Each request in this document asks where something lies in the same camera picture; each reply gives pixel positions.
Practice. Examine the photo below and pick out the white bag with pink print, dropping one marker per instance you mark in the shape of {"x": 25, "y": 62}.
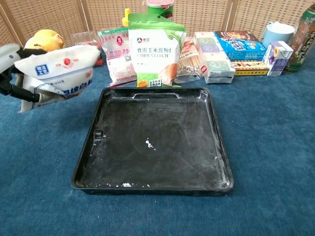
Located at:
{"x": 118, "y": 61}

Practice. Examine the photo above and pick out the bamboo skewers pack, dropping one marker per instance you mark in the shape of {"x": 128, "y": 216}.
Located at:
{"x": 187, "y": 64}

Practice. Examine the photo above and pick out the black baking tray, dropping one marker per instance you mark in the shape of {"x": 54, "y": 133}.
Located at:
{"x": 152, "y": 123}

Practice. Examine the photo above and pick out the yellow plastic clip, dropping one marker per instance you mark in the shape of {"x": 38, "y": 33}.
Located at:
{"x": 126, "y": 18}

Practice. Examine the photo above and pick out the woven rattan folding screen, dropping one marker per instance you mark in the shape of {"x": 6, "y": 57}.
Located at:
{"x": 49, "y": 14}

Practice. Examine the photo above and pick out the clear plastic box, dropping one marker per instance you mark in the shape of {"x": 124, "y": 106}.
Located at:
{"x": 83, "y": 39}

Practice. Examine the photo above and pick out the green white corn starch bag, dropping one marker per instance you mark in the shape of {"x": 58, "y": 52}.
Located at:
{"x": 152, "y": 49}

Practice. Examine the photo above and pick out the yellow red flat box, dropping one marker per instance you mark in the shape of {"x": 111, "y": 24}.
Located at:
{"x": 248, "y": 68}

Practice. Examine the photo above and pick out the purple white juice carton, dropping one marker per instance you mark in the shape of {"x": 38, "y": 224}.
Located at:
{"x": 276, "y": 61}

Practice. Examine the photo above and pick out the green tea bottle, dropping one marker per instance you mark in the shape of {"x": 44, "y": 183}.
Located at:
{"x": 301, "y": 44}

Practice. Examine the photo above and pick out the blue snack box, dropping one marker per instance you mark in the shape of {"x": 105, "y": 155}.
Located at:
{"x": 238, "y": 46}

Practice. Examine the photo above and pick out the white sugar bag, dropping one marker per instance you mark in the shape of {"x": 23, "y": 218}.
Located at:
{"x": 61, "y": 66}

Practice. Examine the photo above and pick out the blue table cloth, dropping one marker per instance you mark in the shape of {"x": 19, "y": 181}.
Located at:
{"x": 270, "y": 147}

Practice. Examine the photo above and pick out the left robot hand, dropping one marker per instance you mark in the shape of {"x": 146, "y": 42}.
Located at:
{"x": 7, "y": 59}

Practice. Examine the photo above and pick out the green red snack can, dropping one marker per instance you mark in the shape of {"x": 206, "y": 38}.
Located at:
{"x": 160, "y": 7}

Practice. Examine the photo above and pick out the yellow plush toy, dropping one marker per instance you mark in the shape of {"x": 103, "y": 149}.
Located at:
{"x": 46, "y": 39}

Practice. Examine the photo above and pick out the tissue packs bundle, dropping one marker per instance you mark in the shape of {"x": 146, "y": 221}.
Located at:
{"x": 214, "y": 61}

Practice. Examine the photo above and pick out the light blue mug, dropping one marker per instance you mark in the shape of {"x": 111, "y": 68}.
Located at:
{"x": 278, "y": 33}

